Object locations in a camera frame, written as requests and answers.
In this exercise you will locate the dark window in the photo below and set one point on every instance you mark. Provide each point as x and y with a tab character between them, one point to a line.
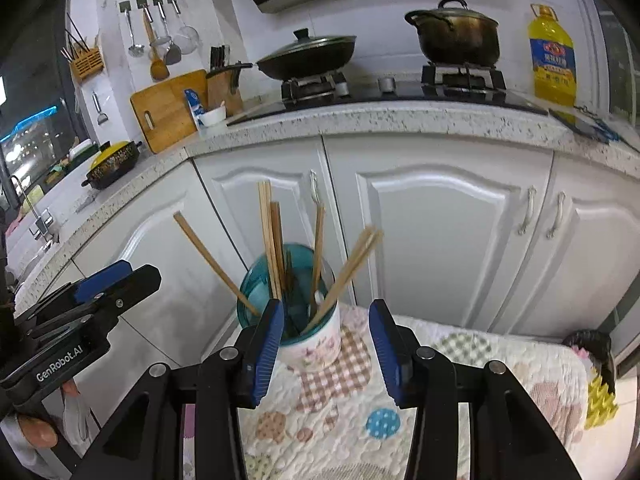
40	110

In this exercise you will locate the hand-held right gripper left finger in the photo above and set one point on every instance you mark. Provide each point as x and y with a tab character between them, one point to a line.
265	355

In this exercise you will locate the wooden knife block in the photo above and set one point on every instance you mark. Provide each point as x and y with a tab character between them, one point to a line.
225	95

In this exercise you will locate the white corner cabinet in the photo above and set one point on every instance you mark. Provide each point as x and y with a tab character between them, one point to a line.
150	240

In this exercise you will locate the small white bowl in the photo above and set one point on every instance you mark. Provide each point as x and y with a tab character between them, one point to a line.
212	117

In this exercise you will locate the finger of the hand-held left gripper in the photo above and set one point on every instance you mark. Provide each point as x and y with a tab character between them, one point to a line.
102	280
135	285

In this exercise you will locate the yellow cooking oil bottle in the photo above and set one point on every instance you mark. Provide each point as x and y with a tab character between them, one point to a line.
552	70

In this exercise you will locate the white kitchen cabinets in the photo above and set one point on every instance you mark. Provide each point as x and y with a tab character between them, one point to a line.
425	115

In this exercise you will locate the metal hob knob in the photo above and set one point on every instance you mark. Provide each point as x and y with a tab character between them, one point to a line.
341	89
386	85

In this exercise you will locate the blue and white carton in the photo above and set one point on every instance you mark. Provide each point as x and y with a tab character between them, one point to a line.
194	105

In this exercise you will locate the green dish rack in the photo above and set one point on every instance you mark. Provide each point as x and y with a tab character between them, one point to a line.
75	155

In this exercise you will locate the metal slotted spatula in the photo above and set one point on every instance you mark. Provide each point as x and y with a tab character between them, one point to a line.
172	55

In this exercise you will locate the black wok with lid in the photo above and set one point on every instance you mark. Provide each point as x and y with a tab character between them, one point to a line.
310	57

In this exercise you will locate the wooden wall chopstick caddy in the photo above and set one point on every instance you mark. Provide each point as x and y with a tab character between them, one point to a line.
90	65

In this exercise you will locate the person's left hand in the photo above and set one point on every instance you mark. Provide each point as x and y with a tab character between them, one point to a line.
40	432

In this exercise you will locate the black trash bin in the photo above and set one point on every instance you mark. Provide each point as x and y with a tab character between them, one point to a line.
587	342

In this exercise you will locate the black gas hob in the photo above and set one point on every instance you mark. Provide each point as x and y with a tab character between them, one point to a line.
450	92

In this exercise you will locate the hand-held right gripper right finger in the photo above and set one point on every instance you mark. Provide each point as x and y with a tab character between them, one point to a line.
392	360

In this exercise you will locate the black casserole with yellow lid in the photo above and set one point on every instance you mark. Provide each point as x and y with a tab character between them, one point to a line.
112	165

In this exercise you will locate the bundle of wooden chopsticks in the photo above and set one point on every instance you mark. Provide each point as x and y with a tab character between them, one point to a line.
265	230

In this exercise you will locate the metal peeler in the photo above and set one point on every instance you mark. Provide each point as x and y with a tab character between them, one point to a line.
102	117

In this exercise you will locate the floral ceramic utensil holder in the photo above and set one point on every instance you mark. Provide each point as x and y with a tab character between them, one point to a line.
320	350

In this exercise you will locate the wooden cutting board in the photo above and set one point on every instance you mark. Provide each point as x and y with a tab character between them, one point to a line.
170	110

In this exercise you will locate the yellow spiky mat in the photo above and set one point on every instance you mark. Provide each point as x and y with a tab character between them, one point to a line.
600	400

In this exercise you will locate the dark stock pot with lid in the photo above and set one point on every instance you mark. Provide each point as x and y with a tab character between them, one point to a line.
455	40

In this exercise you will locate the patchwork quilted mat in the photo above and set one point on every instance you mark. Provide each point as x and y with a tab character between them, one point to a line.
475	385

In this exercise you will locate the white cabinet door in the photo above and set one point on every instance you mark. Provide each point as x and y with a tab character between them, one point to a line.
440	235
235	210
600	260

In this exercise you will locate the metal sink faucet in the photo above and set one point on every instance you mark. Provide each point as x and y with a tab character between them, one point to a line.
42	222

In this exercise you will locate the metal ladle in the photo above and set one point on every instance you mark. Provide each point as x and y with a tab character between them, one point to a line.
135	51

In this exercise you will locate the mesh strainer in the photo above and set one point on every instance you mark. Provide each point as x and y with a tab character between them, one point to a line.
189	40

